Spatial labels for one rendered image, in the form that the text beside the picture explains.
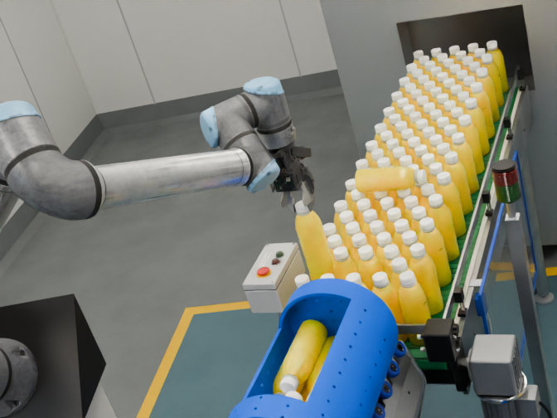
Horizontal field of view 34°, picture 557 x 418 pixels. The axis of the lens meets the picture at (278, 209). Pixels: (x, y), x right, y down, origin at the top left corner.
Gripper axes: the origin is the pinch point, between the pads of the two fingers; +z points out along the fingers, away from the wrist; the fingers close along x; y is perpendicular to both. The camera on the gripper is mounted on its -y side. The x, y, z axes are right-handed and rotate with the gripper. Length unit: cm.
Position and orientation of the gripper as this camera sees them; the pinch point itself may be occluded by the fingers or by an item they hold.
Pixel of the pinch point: (302, 206)
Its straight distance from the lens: 238.0
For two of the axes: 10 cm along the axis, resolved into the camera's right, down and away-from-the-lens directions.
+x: 9.1, -0.6, -4.2
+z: 2.6, 8.4, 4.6
